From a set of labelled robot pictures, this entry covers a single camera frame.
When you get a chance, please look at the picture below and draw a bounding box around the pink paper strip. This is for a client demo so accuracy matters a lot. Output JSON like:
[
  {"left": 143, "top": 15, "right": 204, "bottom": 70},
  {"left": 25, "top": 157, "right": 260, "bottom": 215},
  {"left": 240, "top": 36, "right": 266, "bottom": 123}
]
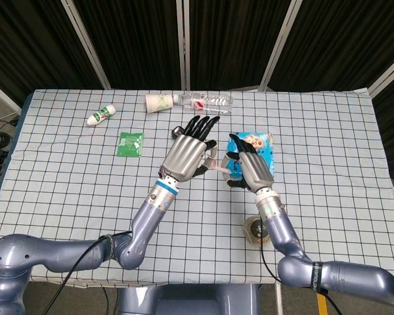
[{"left": 206, "top": 147, "right": 232, "bottom": 174}]

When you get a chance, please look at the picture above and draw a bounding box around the small white green-label bottle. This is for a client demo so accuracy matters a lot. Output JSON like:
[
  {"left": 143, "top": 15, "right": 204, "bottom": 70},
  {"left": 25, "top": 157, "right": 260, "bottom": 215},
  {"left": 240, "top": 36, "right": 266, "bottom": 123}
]
[{"left": 86, "top": 104, "right": 116, "bottom": 127}]

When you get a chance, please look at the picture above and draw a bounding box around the black arm strap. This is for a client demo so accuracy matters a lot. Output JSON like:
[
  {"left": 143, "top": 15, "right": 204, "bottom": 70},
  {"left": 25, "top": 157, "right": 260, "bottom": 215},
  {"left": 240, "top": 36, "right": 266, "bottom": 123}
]
[
  {"left": 310, "top": 261, "right": 322, "bottom": 291},
  {"left": 104, "top": 233, "right": 116, "bottom": 260}
]

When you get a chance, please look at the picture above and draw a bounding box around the white paper cup green print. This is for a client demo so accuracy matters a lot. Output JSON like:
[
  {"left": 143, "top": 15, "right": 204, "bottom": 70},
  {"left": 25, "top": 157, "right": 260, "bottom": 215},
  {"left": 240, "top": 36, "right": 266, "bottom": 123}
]
[{"left": 145, "top": 93, "right": 174, "bottom": 114}]

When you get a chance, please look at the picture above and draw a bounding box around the green foil sachet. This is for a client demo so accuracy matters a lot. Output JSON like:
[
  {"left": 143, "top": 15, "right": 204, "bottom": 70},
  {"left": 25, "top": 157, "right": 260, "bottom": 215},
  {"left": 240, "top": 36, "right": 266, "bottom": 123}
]
[{"left": 117, "top": 131, "right": 144, "bottom": 158}]

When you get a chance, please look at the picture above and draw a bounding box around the blue-grey robot torso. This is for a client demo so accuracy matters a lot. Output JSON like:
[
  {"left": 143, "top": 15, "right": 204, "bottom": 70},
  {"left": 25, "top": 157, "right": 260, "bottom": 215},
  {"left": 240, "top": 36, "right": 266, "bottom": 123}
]
[{"left": 117, "top": 283, "right": 262, "bottom": 315}]

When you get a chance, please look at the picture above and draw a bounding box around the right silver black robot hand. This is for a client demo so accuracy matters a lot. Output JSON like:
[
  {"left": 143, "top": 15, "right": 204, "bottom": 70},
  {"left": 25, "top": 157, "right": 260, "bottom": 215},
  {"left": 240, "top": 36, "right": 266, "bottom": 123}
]
[{"left": 223, "top": 133, "right": 276, "bottom": 194}]

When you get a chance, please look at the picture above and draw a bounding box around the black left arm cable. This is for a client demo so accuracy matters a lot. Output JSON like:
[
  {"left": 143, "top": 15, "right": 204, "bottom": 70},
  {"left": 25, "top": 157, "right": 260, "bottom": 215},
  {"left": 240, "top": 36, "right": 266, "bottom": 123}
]
[{"left": 56, "top": 231, "right": 134, "bottom": 315}]

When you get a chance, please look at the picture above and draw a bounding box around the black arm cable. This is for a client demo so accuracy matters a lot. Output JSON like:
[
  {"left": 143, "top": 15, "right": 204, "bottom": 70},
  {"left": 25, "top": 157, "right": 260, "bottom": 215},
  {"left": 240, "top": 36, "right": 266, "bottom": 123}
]
[
  {"left": 260, "top": 244, "right": 331, "bottom": 315},
  {"left": 56, "top": 231, "right": 134, "bottom": 315}
]

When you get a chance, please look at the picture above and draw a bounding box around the black right arm strap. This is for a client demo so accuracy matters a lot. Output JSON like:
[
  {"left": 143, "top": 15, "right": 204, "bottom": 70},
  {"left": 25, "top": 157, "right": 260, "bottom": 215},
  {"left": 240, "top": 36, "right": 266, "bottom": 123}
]
[{"left": 310, "top": 261, "right": 322, "bottom": 291}]

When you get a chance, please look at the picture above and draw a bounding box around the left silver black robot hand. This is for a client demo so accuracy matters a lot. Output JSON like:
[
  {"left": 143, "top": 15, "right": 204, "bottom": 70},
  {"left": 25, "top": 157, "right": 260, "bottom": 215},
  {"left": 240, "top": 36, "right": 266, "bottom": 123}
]
[{"left": 159, "top": 114, "right": 221, "bottom": 183}]

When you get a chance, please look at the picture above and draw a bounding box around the grey grid tablecloth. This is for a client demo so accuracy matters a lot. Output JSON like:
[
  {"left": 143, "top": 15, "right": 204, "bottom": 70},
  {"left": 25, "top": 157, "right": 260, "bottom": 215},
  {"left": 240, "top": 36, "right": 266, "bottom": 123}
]
[{"left": 0, "top": 87, "right": 394, "bottom": 289}]

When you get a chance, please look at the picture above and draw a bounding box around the clear plastic water bottle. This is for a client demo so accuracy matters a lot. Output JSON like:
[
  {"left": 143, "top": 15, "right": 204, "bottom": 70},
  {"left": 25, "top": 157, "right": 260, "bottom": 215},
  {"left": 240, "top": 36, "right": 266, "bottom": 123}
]
[{"left": 172, "top": 91, "right": 234, "bottom": 115}]

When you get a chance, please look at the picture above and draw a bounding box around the blue cookie box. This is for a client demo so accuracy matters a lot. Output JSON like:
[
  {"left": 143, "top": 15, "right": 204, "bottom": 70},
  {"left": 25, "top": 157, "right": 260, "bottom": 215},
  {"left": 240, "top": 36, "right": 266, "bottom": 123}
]
[{"left": 225, "top": 131, "right": 276, "bottom": 183}]

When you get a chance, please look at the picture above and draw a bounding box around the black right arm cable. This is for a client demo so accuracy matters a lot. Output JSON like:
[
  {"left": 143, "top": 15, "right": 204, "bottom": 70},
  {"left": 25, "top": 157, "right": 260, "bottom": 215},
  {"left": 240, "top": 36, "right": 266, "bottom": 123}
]
[{"left": 260, "top": 244, "right": 331, "bottom": 315}]

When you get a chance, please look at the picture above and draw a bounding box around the clear jar black lid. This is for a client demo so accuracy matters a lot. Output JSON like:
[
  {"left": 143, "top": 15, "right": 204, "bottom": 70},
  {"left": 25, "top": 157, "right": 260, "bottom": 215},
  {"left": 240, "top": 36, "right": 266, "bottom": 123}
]
[{"left": 243, "top": 215, "right": 272, "bottom": 246}]

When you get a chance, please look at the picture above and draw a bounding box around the black left arm strap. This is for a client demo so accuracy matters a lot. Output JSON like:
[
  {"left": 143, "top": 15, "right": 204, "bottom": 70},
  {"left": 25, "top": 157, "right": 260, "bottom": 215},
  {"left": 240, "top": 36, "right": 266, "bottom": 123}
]
[{"left": 104, "top": 233, "right": 116, "bottom": 260}]

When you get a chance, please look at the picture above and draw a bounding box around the grey partition frame post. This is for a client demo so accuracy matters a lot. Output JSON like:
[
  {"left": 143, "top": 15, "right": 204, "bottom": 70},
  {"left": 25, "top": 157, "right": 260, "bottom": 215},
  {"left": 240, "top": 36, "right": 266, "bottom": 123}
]
[
  {"left": 259, "top": 0, "right": 303, "bottom": 93},
  {"left": 175, "top": 0, "right": 192, "bottom": 90},
  {"left": 369, "top": 49, "right": 394, "bottom": 99},
  {"left": 60, "top": 0, "right": 112, "bottom": 90},
  {"left": 0, "top": 77, "right": 22, "bottom": 114}
]

